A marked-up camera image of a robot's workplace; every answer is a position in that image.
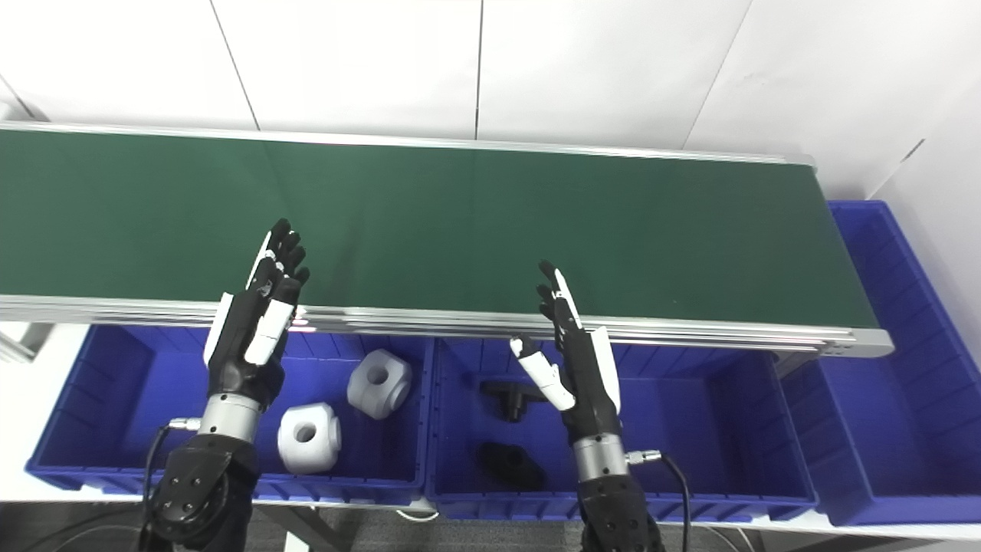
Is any aluminium conveyor support leg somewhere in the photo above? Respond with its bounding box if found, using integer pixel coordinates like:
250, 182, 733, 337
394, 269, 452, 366
0, 322, 54, 363

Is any white round plastic part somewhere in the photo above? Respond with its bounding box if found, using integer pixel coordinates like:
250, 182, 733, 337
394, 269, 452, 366
347, 350, 413, 421
277, 402, 343, 475

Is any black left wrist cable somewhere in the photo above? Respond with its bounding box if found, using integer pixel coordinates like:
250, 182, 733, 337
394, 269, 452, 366
142, 418, 202, 552

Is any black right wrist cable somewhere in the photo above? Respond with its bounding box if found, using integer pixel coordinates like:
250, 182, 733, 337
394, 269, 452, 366
627, 450, 693, 552

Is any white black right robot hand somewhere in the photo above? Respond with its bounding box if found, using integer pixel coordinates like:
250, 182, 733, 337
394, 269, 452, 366
510, 261, 623, 442

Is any black rounded part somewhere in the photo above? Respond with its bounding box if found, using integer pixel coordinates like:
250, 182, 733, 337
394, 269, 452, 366
477, 442, 547, 492

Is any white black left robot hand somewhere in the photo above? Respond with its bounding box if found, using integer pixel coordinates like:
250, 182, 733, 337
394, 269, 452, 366
202, 218, 311, 412

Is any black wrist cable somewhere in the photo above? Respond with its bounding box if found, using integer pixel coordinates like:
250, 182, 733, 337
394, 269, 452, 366
142, 418, 202, 552
627, 450, 693, 552

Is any blue plastic bin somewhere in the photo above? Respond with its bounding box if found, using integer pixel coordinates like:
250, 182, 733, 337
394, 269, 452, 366
25, 322, 436, 507
425, 337, 819, 524
780, 201, 981, 527

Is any black T-shaped part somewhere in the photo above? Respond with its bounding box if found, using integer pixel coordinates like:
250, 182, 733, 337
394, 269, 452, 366
481, 379, 550, 424

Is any green conveyor belt aluminium frame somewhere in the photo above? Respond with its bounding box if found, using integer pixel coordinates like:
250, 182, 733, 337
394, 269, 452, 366
0, 121, 895, 359

